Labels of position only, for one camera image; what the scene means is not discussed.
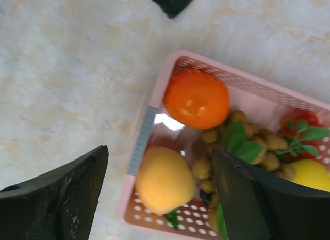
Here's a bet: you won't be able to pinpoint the yellow orange peach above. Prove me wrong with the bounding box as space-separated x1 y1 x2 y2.
135 146 196 215

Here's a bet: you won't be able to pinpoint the pink plastic basket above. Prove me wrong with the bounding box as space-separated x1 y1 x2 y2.
117 50 329 239

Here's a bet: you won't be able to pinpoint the yellow lemon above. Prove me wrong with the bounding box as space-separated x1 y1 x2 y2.
291 159 329 192

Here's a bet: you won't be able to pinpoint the orange persimmon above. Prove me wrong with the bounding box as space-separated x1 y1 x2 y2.
163 68 230 130

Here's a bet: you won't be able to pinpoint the black floral plush pillow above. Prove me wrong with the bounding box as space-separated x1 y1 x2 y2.
152 0 193 19

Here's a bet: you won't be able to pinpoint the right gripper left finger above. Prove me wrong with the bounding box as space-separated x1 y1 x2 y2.
1 145 109 239

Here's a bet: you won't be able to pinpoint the red strawberries with leaves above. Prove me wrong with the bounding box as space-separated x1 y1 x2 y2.
276 109 329 163

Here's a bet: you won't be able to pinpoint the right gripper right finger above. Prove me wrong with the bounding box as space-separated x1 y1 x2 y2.
211 148 329 239

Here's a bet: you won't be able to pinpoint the dark blue grapes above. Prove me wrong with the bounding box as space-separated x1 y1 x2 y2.
199 189 213 206

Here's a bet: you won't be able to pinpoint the brown longan bunch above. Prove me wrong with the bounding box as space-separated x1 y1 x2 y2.
192 111 288 239

